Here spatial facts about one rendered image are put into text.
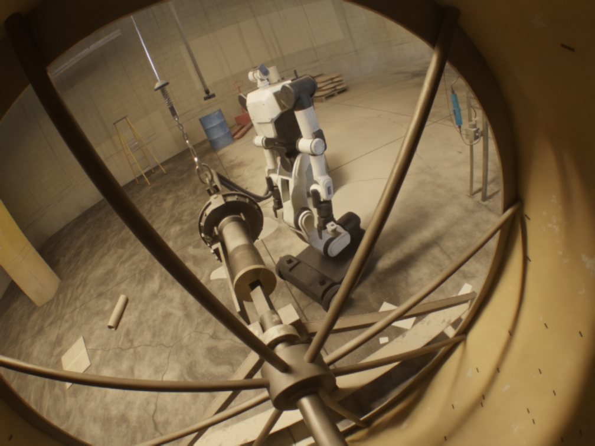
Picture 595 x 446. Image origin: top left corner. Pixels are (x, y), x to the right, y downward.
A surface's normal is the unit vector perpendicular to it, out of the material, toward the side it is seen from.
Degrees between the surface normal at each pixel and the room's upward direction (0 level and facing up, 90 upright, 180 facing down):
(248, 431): 0
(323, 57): 90
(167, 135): 90
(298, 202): 90
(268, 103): 85
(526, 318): 67
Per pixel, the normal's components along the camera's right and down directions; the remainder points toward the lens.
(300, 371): -0.05, -0.87
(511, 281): -0.93, 0.22
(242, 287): 0.37, 0.44
